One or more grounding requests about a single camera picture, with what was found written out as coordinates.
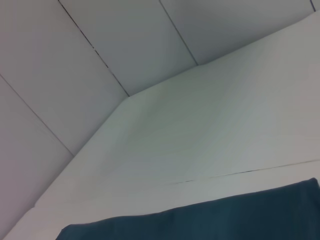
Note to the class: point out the teal blue t-shirt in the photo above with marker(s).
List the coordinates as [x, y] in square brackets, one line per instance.
[200, 220]

